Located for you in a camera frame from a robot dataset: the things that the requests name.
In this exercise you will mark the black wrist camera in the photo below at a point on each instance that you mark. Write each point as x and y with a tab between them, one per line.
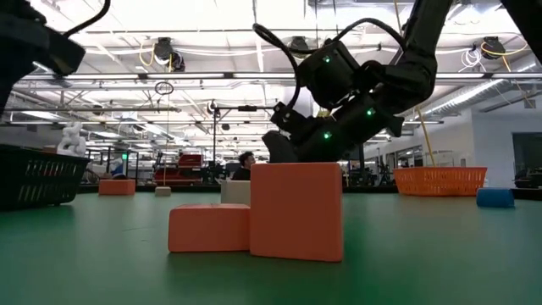
292	120
63	53

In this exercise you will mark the blue foam block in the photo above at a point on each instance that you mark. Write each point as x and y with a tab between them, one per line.
495	197

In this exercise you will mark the small black ceiling reel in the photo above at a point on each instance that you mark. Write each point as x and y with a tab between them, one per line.
210	111

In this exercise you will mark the person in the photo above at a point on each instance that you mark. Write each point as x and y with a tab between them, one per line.
243	171

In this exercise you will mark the low orange foam block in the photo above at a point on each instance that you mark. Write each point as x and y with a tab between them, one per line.
207	229

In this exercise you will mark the red tool cart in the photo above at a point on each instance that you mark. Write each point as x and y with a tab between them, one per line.
188	161

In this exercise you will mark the orange plastic basket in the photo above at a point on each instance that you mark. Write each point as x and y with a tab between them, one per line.
440	182

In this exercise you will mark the beige cube foam block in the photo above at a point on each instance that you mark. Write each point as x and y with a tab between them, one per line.
235	192

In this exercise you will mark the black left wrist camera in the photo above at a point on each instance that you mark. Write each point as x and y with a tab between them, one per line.
63	53

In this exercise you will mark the silver ceiling duct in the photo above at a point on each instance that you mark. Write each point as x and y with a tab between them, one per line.
474	95

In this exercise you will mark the black plastic basket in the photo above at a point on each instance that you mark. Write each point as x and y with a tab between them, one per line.
38	178

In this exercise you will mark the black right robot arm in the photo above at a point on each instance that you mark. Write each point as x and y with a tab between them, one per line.
419	63

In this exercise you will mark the tall orange foam block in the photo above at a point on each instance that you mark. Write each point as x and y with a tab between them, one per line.
296	212

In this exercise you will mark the long ceiling light strip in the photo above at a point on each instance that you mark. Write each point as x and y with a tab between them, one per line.
186	75

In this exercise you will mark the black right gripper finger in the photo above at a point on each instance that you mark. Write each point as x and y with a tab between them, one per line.
281	150

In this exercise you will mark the white knobbly object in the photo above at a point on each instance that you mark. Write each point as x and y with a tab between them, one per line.
72	142

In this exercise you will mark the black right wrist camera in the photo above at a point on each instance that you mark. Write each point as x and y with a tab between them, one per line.
292	120

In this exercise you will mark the black metal gantry frame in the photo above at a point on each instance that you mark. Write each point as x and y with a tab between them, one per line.
247	108

